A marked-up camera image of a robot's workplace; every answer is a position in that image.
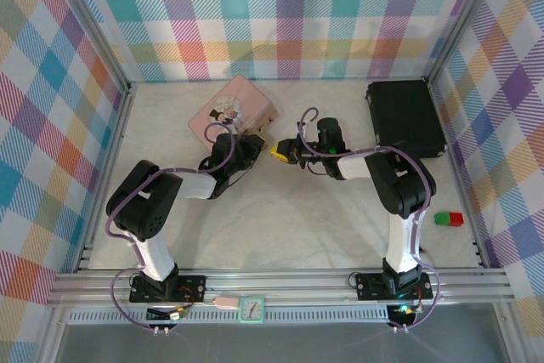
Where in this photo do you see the aluminium frame post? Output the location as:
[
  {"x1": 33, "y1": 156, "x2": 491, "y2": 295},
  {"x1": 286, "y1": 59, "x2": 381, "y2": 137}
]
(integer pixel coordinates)
[
  {"x1": 49, "y1": 0, "x2": 133, "y2": 88},
  {"x1": 426, "y1": 0, "x2": 507, "y2": 83}
]

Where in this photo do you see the pink plastic device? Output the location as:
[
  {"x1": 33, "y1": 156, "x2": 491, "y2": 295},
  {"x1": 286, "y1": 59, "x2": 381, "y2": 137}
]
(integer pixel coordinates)
[{"x1": 213, "y1": 294, "x2": 241, "y2": 310}]

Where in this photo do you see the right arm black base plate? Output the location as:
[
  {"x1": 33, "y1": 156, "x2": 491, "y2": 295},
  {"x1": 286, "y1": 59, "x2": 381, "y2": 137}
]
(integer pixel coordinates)
[{"x1": 354, "y1": 271, "x2": 435, "y2": 302}]

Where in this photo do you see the small black circuit board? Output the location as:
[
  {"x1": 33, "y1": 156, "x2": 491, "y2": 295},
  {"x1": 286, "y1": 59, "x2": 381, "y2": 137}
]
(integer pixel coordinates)
[
  {"x1": 145, "y1": 306, "x2": 189, "y2": 323},
  {"x1": 387, "y1": 302, "x2": 424, "y2": 325}
]

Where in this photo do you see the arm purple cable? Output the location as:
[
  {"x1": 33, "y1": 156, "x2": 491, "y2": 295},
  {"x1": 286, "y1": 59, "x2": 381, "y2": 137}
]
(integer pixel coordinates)
[
  {"x1": 104, "y1": 122, "x2": 236, "y2": 332},
  {"x1": 295, "y1": 107, "x2": 444, "y2": 332}
]

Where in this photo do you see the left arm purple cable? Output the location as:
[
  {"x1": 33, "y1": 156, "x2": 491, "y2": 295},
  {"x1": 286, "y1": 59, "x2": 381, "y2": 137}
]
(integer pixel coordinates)
[{"x1": 104, "y1": 122, "x2": 236, "y2": 332}]

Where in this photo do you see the slotted grey cable tray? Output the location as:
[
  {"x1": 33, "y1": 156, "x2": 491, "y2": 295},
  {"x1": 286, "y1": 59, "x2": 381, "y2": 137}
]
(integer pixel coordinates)
[{"x1": 67, "y1": 305, "x2": 394, "y2": 325}]

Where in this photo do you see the black hard case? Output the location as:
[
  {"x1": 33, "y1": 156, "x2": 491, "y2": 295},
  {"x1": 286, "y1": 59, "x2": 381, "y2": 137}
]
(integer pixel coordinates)
[{"x1": 365, "y1": 79, "x2": 448, "y2": 159}]

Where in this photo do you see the mint green square clock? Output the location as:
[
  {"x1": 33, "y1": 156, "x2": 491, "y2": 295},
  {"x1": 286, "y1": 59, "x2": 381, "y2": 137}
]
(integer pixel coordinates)
[{"x1": 238, "y1": 296, "x2": 267, "y2": 324}]

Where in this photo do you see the pink tin box with cartoon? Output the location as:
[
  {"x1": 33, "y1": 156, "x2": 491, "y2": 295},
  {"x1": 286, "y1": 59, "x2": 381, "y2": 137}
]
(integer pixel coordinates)
[{"x1": 187, "y1": 73, "x2": 281, "y2": 148}]

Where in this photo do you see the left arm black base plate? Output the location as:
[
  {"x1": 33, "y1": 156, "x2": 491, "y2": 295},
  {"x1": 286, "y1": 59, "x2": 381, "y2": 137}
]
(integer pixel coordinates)
[{"x1": 128, "y1": 274, "x2": 208, "y2": 304}]

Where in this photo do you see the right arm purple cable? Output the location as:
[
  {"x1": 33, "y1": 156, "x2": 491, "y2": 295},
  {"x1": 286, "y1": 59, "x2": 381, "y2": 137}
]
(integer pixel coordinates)
[{"x1": 295, "y1": 107, "x2": 444, "y2": 332}]

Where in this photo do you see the aluminium frame rail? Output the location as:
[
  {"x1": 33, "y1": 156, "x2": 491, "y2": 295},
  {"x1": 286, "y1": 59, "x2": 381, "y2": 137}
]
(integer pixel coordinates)
[{"x1": 46, "y1": 267, "x2": 518, "y2": 307}]

